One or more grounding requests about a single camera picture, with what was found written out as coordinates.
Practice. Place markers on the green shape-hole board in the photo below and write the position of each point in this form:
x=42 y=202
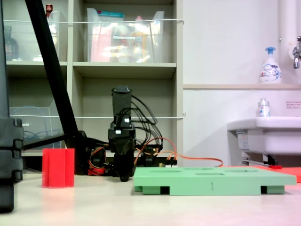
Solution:
x=192 y=182

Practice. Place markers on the large clear storage bin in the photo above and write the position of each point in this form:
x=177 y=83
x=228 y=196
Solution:
x=124 y=42

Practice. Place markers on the dark glass bottle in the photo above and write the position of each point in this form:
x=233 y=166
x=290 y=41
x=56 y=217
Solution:
x=10 y=48

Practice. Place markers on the notched black stack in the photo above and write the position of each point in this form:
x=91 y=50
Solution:
x=10 y=150

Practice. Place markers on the metal water faucet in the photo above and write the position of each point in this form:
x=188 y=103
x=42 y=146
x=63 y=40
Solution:
x=296 y=53

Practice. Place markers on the small clear sanitizer bottle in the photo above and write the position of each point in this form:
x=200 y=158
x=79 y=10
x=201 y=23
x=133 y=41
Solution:
x=263 y=109

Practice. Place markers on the black tripod leg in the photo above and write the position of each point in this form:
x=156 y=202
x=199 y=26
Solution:
x=49 y=58

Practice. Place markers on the red cross columnar block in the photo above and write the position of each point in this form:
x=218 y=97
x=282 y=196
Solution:
x=58 y=168

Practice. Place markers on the white wall label red text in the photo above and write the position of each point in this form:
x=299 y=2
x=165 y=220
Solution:
x=294 y=104

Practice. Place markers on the dark grey vertical post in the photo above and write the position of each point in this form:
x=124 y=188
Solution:
x=3 y=58

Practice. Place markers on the white foam soap pump bottle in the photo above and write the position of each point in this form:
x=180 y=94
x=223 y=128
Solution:
x=270 y=70

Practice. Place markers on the black table clamp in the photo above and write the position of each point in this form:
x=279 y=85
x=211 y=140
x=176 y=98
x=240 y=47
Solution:
x=147 y=160

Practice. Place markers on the beige shelf unit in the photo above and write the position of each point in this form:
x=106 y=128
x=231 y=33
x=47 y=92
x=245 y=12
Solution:
x=124 y=67

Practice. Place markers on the white ceramic sink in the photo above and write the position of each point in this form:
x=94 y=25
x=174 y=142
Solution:
x=270 y=139

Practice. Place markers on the clear bin with bottles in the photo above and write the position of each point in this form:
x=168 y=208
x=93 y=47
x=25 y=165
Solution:
x=55 y=35

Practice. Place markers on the small circuit board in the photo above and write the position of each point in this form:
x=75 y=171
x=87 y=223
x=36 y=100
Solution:
x=168 y=164

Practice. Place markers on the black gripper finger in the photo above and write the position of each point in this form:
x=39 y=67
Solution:
x=123 y=167
x=130 y=148

